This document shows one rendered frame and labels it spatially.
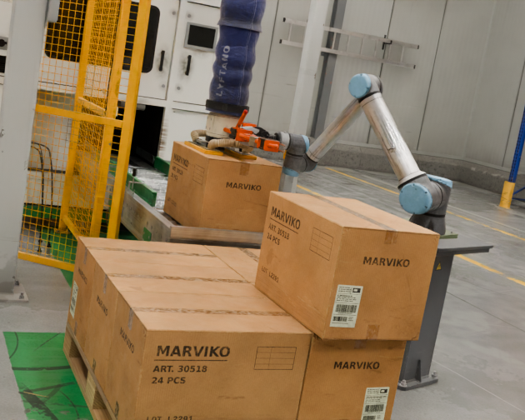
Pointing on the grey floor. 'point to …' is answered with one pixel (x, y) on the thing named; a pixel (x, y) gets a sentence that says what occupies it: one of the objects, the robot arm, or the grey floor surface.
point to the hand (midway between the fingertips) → (242, 135)
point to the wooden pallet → (86, 378)
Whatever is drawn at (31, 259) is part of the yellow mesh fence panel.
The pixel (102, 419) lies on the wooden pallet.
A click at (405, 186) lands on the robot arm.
